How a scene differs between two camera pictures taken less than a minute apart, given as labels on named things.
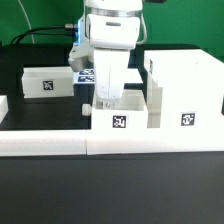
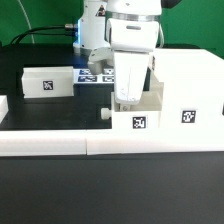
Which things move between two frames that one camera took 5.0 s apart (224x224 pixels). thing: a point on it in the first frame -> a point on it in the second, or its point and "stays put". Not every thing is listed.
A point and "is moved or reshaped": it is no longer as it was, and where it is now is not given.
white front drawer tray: x=127 y=112 is moved or reshaped
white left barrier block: x=4 y=108 stays put
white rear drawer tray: x=50 y=81 stays put
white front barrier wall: x=106 y=142 stays put
